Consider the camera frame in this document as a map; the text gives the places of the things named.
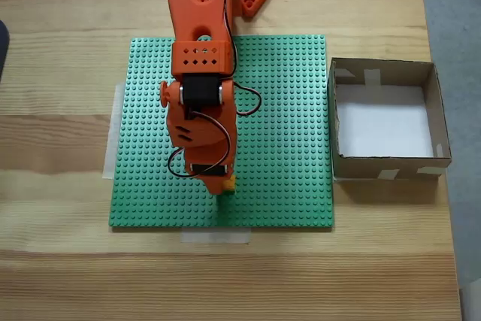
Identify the brown cardboard box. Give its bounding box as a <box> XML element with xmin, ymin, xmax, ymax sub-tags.
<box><xmin>327</xmin><ymin>56</ymin><xmax>452</xmax><ymax>183</ymax></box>

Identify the green lego baseplate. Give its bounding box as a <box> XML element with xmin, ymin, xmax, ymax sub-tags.
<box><xmin>107</xmin><ymin>34</ymin><xmax>335</xmax><ymax>231</ymax></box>

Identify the white paper sheet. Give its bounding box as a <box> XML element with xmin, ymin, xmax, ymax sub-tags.
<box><xmin>334</xmin><ymin>83</ymin><xmax>435</xmax><ymax>159</ymax></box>

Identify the yellow lego block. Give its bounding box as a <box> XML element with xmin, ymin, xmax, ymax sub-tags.
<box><xmin>222</xmin><ymin>174</ymin><xmax>237</xmax><ymax>195</ymax></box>

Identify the thin servo cable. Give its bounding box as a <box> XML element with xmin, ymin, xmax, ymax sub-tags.
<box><xmin>219</xmin><ymin>0</ymin><xmax>263</xmax><ymax>117</ymax></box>
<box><xmin>167</xmin><ymin>109</ymin><xmax>232</xmax><ymax>180</ymax></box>

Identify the black flat object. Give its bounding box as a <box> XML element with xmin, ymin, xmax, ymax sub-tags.
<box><xmin>0</xmin><ymin>19</ymin><xmax>11</xmax><ymax>83</ymax></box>

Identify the masking tape strip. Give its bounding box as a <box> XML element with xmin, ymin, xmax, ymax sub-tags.
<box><xmin>179</xmin><ymin>229</ymin><xmax>252</xmax><ymax>245</ymax></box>
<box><xmin>101</xmin><ymin>80</ymin><xmax>127</xmax><ymax>180</ymax></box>

